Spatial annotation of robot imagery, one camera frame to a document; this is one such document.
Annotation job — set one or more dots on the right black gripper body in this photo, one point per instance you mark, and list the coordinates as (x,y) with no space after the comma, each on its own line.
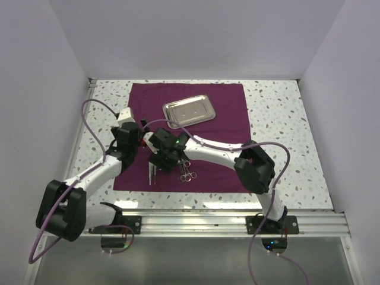
(162,159)

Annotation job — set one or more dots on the steel surgical scissors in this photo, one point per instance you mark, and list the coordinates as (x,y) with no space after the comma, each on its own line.
(183,167)

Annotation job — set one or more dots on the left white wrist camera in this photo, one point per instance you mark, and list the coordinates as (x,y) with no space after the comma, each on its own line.
(125,115)

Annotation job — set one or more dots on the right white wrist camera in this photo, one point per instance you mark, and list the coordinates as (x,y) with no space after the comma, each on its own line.
(149,144)

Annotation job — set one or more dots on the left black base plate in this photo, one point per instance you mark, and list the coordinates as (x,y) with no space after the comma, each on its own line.
(121,225)

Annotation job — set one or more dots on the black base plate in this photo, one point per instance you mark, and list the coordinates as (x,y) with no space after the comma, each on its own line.
(286,225)
(121,225)

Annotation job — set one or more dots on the steel forceps with rings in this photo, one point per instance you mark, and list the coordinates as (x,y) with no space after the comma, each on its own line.
(192,173)

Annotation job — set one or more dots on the stainless steel instrument tray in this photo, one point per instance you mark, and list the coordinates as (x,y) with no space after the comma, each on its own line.
(189,111)

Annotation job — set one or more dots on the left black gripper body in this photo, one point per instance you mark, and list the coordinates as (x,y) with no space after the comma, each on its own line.
(115,130)

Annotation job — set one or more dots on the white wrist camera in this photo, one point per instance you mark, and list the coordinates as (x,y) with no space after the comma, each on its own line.
(125,115)
(149,144)

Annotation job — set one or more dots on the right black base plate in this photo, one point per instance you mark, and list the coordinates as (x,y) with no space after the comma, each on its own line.
(286,225)

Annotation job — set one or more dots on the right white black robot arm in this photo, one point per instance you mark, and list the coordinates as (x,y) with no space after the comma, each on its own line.
(252,165)

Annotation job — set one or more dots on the steel tweezers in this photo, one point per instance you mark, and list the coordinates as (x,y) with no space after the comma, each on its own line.
(151,172)
(154,174)

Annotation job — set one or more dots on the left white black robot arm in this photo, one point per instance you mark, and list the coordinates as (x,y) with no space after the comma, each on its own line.
(64,212)

